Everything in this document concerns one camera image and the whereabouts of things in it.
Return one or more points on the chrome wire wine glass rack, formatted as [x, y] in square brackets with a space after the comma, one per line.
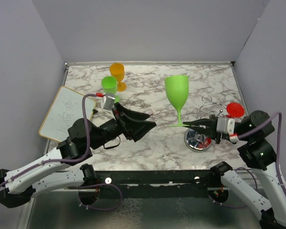
[198, 142]

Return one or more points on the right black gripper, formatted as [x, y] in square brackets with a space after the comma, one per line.
[211, 132]

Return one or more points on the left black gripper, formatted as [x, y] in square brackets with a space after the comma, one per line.
[132, 129]

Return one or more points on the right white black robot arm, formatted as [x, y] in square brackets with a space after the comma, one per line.
[258, 155]

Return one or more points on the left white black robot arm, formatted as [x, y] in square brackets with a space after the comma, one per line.
[18, 186]

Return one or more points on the small red white card box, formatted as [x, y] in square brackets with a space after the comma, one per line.
[149, 112]

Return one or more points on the red plastic wine glass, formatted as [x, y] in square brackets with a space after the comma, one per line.
[235, 110]

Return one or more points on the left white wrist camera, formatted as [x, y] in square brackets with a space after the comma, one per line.
[108, 101]

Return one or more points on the green wine glass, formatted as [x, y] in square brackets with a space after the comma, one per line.
[177, 92]
[109, 85]

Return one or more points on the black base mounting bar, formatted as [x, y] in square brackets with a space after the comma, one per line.
[159, 183]

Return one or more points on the yellow framed whiteboard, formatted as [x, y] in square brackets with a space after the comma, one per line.
[64, 111]

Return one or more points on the orange plastic wine glass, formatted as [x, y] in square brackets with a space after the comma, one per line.
[117, 71]

